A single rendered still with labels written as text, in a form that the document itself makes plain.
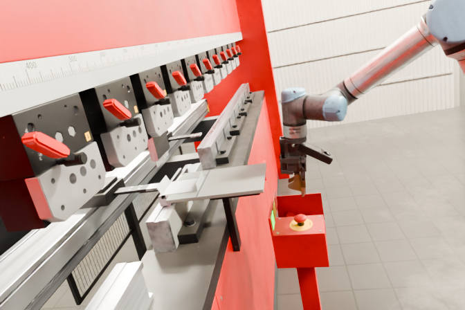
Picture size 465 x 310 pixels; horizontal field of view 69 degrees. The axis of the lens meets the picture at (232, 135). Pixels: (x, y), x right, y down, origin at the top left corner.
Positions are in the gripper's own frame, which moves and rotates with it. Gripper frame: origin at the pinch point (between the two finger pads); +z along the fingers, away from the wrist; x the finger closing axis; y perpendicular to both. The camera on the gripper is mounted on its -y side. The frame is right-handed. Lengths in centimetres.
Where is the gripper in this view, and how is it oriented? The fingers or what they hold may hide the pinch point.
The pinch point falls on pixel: (304, 192)
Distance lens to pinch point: 118.4
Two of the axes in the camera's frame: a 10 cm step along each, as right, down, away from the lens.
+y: -9.7, 0.4, 2.2
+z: 1.1, 9.5, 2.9
